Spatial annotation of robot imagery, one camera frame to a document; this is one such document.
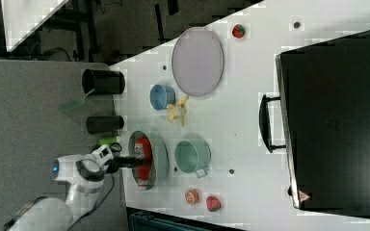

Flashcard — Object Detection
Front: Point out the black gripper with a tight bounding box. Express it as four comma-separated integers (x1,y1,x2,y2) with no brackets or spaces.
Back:
109,157,149,173

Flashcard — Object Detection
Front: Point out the red felt ketchup bottle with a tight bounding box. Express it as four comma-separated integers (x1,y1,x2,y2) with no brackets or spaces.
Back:
135,137,152,187

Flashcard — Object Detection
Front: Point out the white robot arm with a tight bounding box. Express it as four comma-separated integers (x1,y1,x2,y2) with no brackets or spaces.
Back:
4,144,149,231

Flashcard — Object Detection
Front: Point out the green oval strainer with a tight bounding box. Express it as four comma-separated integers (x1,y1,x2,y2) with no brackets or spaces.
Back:
128,130,169,191

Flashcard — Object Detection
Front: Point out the green toy vegetable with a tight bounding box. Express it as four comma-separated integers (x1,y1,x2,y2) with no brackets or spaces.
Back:
97,136,119,145

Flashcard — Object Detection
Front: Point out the small black cylinder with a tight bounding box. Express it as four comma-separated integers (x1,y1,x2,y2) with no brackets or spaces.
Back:
86,115,124,135

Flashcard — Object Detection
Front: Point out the green mug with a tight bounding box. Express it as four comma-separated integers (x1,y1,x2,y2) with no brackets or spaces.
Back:
174,139,211,178

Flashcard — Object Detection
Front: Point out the peeled banana toy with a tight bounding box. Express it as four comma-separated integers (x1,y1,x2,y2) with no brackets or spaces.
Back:
167,95,189,126

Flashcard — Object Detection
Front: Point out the small blue bowl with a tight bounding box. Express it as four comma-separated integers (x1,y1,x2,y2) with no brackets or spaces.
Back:
149,85,175,111

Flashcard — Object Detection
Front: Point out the green spatula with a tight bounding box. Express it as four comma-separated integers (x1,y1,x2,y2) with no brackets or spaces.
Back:
58,89,94,112

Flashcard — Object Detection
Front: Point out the orange slice toy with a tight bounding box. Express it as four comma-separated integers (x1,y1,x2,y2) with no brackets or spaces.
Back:
185,189,199,205

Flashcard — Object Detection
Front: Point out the black cylinder cup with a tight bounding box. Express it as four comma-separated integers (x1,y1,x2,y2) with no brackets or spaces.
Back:
82,69,125,94

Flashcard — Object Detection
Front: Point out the red strawberry toy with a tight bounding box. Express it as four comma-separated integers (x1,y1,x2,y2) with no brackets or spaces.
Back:
205,195,222,212

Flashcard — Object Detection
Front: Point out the round lilac plate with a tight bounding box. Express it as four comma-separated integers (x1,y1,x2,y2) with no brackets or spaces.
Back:
172,27,225,97

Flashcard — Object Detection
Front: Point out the black toaster oven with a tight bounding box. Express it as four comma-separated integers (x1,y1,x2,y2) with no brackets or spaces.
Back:
275,30,370,218

